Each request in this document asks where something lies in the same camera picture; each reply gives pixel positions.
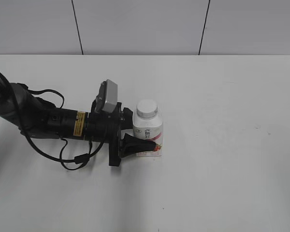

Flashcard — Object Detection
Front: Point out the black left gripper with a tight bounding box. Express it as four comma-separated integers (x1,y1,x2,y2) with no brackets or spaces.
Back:
84,101,157,167

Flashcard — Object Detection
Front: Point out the white yogurt drink bottle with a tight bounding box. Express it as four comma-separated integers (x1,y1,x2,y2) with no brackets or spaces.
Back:
133,108,163,157

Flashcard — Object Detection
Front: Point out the white screw cap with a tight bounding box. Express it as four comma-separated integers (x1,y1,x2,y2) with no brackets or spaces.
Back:
136,99,158,119

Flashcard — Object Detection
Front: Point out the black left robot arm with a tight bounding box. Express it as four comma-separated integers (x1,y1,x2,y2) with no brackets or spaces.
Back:
0,73,158,169

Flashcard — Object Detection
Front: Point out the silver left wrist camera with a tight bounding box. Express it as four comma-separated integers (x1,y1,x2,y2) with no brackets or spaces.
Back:
95,79,118,113

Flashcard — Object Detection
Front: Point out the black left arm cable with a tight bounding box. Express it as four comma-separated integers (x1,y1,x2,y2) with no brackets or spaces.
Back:
14,89,109,170

